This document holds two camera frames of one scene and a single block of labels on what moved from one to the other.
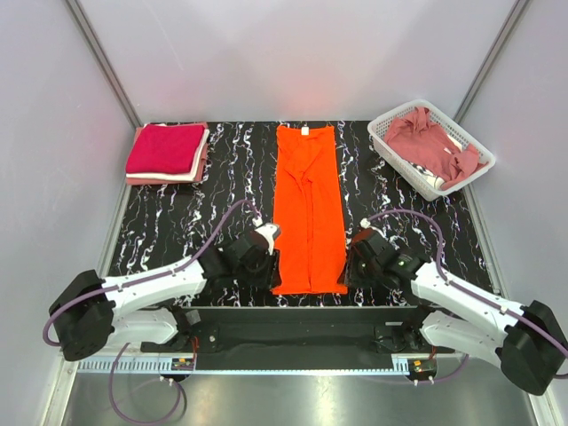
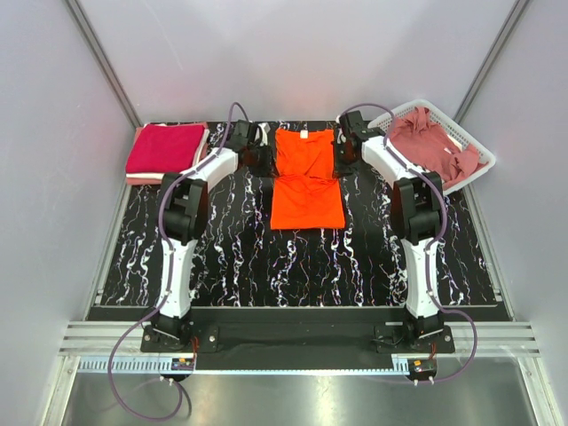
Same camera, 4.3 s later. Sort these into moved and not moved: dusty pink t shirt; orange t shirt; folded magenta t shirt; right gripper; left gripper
Moved: right gripper; left gripper; orange t shirt
Not moved: folded magenta t shirt; dusty pink t shirt
